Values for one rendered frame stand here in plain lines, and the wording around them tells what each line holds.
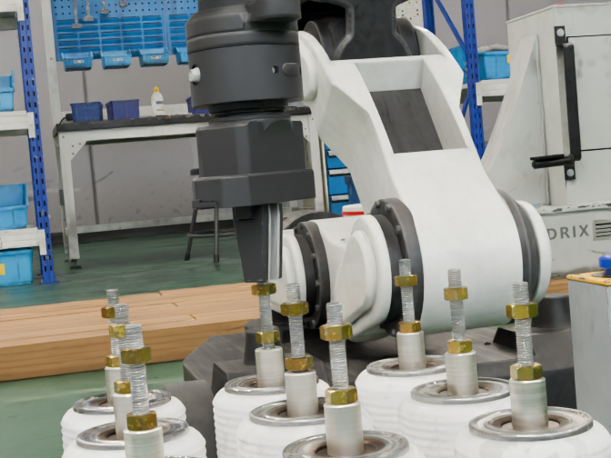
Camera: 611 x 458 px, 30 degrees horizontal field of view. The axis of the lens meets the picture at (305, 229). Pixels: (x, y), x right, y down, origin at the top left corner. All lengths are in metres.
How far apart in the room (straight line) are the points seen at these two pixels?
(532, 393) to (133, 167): 8.46
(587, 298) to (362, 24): 0.54
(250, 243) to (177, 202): 8.26
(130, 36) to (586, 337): 5.93
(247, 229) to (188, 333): 1.81
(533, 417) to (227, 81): 0.34
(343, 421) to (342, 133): 0.66
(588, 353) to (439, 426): 0.20
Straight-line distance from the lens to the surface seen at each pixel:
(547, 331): 1.34
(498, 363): 1.29
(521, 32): 3.32
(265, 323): 0.91
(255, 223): 0.89
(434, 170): 1.19
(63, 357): 2.67
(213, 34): 0.87
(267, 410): 0.81
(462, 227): 1.13
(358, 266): 1.15
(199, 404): 1.21
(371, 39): 1.36
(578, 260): 3.07
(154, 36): 6.79
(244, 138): 0.86
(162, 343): 2.68
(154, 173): 9.13
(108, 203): 9.09
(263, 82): 0.86
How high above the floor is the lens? 0.42
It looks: 3 degrees down
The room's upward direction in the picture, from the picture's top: 5 degrees counter-clockwise
